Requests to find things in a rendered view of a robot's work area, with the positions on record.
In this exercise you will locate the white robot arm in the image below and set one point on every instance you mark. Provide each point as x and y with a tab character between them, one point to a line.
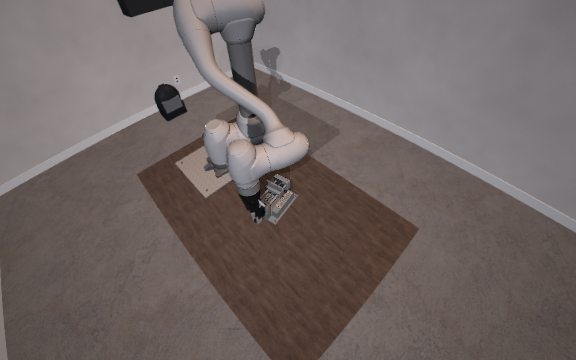
236	21

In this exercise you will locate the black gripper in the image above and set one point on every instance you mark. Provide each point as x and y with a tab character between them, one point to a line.
256	204

